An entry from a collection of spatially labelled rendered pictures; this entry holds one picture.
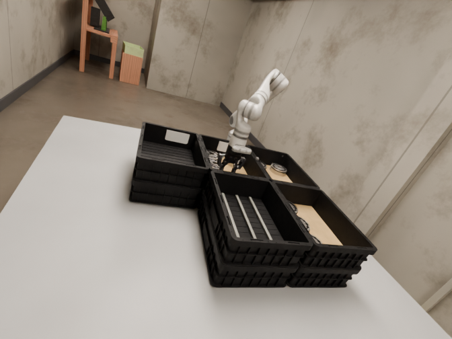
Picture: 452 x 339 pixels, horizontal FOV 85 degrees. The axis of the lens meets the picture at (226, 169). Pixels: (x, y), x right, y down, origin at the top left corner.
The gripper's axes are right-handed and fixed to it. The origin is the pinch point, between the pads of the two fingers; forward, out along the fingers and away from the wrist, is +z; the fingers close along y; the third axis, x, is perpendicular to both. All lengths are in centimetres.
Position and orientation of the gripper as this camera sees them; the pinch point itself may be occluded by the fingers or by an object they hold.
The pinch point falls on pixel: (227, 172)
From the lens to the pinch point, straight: 117.5
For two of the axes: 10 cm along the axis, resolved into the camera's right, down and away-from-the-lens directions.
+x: 3.0, 5.2, -8.0
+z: -3.1, 8.5, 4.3
